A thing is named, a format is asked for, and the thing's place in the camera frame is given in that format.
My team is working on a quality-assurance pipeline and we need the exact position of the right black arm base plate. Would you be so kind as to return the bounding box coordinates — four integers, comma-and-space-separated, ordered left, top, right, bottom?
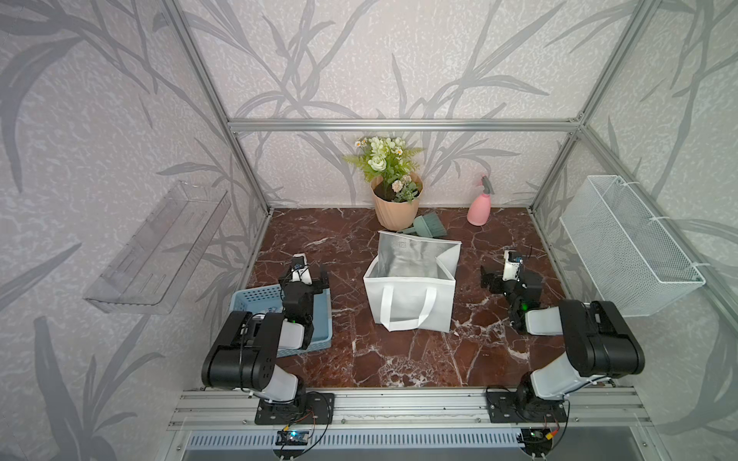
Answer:
484, 387, 568, 425

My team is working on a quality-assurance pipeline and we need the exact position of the left controller circuit board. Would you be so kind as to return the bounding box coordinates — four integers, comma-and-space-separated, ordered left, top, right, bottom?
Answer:
275, 429, 312, 448

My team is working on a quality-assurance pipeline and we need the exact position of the white insulated delivery bag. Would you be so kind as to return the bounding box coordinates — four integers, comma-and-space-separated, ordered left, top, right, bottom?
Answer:
363, 232, 461, 333

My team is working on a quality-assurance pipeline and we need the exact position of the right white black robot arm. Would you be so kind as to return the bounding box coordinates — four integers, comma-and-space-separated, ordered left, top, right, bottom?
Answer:
480, 266, 646, 422

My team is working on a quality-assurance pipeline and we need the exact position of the clear plastic wall shelf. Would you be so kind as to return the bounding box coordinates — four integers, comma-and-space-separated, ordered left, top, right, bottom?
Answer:
83, 181, 232, 315

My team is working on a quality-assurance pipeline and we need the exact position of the green garden trowel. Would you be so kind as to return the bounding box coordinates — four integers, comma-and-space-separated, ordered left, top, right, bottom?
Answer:
401, 212, 447, 238

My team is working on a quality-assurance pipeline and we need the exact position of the aluminium front rail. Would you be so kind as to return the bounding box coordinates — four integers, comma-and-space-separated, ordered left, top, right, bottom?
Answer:
167, 387, 653, 430

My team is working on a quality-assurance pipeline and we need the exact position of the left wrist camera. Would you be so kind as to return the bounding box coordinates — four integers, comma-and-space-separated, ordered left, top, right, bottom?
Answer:
290, 254, 312, 285

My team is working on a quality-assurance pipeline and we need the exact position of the right controller circuit board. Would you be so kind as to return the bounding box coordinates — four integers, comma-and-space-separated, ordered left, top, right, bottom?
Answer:
518, 428, 555, 445

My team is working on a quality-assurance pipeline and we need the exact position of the white wire mesh basket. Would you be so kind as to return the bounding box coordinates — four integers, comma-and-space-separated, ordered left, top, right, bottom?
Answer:
560, 175, 706, 317

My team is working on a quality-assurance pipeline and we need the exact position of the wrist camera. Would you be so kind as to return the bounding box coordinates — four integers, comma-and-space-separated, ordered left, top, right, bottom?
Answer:
502, 250, 524, 282
290, 254, 312, 285

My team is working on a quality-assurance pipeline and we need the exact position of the controller circuit board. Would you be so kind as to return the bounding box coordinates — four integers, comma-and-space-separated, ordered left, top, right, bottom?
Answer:
518, 428, 555, 445
275, 429, 312, 448

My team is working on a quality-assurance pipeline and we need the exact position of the pink spray bottle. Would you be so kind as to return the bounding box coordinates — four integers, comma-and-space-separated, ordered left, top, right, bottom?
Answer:
467, 175, 493, 227

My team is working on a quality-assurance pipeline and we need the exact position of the light blue plastic basket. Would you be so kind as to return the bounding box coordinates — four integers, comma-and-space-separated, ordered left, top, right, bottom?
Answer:
230, 284, 334, 358

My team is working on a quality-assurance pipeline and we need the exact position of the potted white flower plant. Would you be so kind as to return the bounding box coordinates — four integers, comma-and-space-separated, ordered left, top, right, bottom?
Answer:
344, 136, 423, 232

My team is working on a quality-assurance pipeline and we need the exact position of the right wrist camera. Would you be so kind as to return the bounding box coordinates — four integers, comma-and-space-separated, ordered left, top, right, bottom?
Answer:
502, 250, 524, 282

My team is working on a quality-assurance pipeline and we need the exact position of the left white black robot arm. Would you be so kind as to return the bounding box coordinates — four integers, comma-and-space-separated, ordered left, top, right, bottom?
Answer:
201, 268, 330, 407

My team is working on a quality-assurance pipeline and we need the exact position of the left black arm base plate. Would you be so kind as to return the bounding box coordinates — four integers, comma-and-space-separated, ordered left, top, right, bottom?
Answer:
255, 391, 336, 426

